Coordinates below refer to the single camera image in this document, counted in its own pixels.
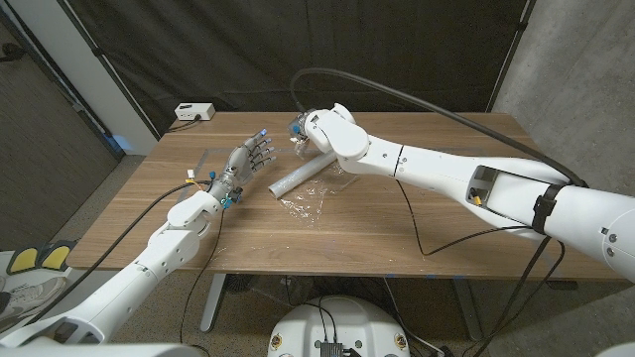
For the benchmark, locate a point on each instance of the plastic wrap roll tube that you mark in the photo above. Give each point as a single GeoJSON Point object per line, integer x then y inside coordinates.
{"type": "Point", "coordinates": [297, 176]}

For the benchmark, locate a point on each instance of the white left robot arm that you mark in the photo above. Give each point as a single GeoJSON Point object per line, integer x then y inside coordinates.
{"type": "Point", "coordinates": [149, 263]}

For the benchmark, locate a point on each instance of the black backdrop curtain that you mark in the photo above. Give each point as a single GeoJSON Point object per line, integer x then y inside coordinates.
{"type": "Point", "coordinates": [223, 49]}

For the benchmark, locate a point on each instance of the white table leg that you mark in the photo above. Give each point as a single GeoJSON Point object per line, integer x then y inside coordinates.
{"type": "Point", "coordinates": [213, 302]}

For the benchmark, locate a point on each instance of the white robot torso base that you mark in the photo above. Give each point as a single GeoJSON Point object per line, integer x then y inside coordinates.
{"type": "Point", "coordinates": [342, 322]}

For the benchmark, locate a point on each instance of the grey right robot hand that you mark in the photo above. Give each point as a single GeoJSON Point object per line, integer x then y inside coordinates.
{"type": "Point", "coordinates": [300, 131]}

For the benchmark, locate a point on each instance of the black backdrop stand pole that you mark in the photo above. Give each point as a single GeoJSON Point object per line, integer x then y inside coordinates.
{"type": "Point", "coordinates": [511, 54]}
{"type": "Point", "coordinates": [114, 74]}

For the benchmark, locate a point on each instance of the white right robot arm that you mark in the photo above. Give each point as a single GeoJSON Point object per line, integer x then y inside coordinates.
{"type": "Point", "coordinates": [446, 171]}

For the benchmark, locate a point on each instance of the clear plastic wrap sheet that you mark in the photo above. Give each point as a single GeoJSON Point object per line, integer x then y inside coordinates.
{"type": "Point", "coordinates": [307, 198]}

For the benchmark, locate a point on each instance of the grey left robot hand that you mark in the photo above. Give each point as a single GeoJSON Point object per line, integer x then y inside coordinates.
{"type": "Point", "coordinates": [240, 166]}

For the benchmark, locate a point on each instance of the grey table leg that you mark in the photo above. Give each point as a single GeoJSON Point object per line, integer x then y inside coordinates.
{"type": "Point", "coordinates": [469, 312]}

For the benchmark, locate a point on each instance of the yellow black foot pad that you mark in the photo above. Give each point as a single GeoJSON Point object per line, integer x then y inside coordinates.
{"type": "Point", "coordinates": [22, 260]}
{"type": "Point", "coordinates": [57, 254]}

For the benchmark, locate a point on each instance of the grey sneaker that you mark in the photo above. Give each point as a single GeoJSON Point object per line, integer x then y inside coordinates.
{"type": "Point", "coordinates": [30, 297]}

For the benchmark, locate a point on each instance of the white power box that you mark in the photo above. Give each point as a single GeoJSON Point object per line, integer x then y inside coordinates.
{"type": "Point", "coordinates": [195, 111]}

